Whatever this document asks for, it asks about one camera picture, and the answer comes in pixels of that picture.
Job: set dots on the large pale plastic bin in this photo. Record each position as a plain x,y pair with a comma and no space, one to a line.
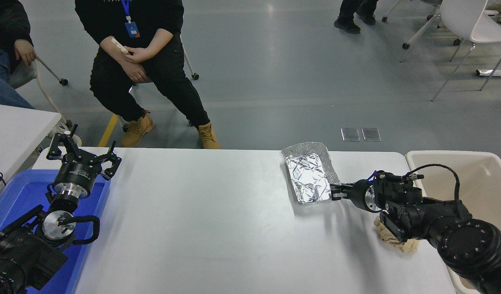
487,192

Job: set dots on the white chair thin metal legs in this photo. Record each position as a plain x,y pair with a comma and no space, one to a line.
463,16

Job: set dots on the person's right hand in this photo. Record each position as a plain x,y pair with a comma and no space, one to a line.
135,73

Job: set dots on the person's left forearm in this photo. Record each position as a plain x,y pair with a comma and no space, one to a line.
160,41

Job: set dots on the tan paper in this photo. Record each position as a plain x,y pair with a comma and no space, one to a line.
405,246

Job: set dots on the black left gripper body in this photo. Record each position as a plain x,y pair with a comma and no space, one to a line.
75,173

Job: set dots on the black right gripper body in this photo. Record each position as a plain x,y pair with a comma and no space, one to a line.
360,194

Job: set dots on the crinkled foil tray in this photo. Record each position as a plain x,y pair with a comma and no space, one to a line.
309,175

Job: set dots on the silver floor plate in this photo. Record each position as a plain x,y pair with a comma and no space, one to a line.
351,134
372,134

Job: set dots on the person's left hand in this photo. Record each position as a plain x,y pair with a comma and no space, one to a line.
139,55

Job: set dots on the person's right forearm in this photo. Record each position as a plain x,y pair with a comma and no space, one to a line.
111,56

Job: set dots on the white flat floor base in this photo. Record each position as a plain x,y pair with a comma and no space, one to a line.
495,73

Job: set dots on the blue plastic tray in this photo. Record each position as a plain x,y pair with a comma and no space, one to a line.
17,192

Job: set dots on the white side table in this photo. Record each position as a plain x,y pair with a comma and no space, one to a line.
13,130

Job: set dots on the person's hand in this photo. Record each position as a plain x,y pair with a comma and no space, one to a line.
25,51

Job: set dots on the white chair with casters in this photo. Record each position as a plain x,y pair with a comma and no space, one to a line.
23,75
405,45

